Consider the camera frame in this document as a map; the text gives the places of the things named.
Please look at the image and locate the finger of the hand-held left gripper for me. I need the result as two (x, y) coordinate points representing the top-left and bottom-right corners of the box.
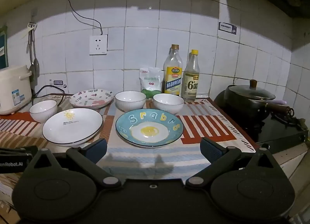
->
(0, 145), (39, 159)

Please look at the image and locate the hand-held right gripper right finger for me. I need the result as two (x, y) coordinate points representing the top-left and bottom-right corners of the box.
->
(186, 137), (279, 188)

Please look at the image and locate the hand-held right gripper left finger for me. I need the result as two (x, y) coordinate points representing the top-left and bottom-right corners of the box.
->
(30, 138), (121, 189)

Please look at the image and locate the white ribbed bowl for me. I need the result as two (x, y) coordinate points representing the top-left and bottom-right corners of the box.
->
(152, 93), (185, 115)
(29, 99), (58, 123)
(115, 91), (147, 113)

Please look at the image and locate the white plate with sun print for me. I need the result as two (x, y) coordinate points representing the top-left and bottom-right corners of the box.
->
(42, 108), (103, 147)

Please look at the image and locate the striped tablecloth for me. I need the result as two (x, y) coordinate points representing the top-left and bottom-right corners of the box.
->
(0, 93), (257, 191)

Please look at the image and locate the floral patterned plate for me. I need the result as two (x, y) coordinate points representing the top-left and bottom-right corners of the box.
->
(69, 89), (114, 109)

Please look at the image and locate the blue plate with egg print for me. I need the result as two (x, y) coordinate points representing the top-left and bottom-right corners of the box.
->
(115, 109), (183, 147)

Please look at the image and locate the black gas stove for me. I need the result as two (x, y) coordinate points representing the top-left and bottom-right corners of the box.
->
(214, 91), (309, 153)

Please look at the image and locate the white rice cooker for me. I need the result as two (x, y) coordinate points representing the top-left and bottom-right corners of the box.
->
(0, 65), (33, 115)

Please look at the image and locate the clear vinegar bottle yellow cap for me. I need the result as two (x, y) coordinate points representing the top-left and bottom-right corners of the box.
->
(182, 49), (200, 101)

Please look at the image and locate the glass pan lid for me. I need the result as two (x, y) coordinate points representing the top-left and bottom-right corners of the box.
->
(228, 79), (276, 101)

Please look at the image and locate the cooking oil bottle yellow label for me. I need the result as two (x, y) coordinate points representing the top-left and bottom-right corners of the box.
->
(162, 44), (183, 97)

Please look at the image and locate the hanging metal spoon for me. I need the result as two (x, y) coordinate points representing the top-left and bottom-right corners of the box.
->
(32, 36), (40, 83)

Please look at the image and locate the white salt bag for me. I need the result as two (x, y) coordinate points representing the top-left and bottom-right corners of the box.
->
(139, 67), (164, 99)

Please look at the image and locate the hanging metal spatula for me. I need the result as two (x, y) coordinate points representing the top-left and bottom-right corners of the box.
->
(28, 30), (35, 68)

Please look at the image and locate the black pan with wooden handle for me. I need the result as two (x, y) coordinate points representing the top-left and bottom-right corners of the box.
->
(223, 85), (294, 123)

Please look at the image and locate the black power cable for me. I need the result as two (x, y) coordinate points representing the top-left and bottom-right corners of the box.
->
(32, 85), (72, 105)

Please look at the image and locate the white wall socket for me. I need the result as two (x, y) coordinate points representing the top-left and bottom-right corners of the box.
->
(89, 34), (108, 56)

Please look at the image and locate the green wall board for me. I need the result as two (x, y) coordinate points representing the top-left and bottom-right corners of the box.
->
(0, 26), (9, 69)

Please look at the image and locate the dark rectangular wall sticker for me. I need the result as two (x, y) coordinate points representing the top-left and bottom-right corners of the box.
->
(218, 22), (237, 35)

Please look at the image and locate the thin black wall wire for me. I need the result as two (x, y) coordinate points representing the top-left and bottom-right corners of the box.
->
(67, 0), (226, 36)

